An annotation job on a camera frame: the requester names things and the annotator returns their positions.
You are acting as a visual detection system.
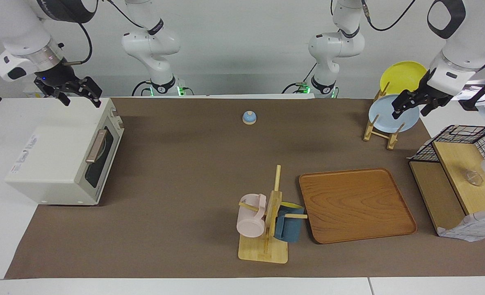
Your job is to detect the wooden mug rack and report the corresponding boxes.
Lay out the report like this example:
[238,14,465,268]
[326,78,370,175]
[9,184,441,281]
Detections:
[238,165,308,264]

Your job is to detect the light blue plate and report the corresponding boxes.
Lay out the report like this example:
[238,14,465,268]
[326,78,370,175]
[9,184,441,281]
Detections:
[368,94,420,133]

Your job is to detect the brown wooden tray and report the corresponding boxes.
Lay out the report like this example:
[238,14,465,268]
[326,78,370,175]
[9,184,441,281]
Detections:
[299,168,417,245]

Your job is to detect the brown table mat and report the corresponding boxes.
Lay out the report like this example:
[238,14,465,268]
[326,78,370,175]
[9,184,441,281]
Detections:
[5,97,485,279]

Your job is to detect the white toaster oven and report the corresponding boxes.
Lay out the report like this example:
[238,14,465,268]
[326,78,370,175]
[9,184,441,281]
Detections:
[5,97,125,205]

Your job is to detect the wooden plate rack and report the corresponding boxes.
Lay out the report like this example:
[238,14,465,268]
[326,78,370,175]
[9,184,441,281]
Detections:
[363,82,405,150]

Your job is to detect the long black camera stand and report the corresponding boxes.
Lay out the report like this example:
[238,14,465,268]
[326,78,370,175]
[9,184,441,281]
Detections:
[460,68,485,111]

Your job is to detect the blue mug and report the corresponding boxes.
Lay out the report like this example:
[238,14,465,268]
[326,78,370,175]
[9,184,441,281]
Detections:
[274,202,305,243]

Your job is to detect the black wire basket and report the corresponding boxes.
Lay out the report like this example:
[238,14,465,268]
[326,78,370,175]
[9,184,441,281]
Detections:
[412,125,485,189]

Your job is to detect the yellow plate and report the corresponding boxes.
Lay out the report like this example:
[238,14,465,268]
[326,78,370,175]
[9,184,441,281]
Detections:
[380,61,428,97]

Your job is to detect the glass oven door with handle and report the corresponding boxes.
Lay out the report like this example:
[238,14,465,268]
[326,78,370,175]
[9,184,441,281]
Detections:
[75,110,125,205]

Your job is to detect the white power strip box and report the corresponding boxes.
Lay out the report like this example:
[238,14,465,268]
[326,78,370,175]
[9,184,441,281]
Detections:
[23,80,68,99]

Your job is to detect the clear glass cup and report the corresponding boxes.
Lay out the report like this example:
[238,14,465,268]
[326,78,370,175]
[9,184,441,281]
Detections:
[466,170,484,187]

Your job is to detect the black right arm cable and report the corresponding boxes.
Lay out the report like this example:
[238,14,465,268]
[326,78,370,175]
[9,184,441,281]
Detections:
[62,0,149,66]

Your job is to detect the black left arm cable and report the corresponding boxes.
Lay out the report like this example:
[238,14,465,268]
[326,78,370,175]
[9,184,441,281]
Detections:
[361,0,417,32]

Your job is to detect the black wire basket shelf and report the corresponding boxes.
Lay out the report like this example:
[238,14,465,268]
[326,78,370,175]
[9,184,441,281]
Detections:
[409,141,485,236]

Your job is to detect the pink mug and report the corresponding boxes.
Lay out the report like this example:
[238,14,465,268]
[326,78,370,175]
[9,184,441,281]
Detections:
[237,194,267,238]

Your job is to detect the black base cable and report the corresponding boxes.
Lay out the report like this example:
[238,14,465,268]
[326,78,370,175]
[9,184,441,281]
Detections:
[132,80,153,97]
[282,61,319,94]

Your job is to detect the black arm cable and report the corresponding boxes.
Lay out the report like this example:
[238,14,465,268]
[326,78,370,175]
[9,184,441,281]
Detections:
[361,0,417,32]
[62,0,149,66]

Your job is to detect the white tiled cloth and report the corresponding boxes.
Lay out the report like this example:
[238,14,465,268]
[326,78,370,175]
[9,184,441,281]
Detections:
[437,208,485,242]

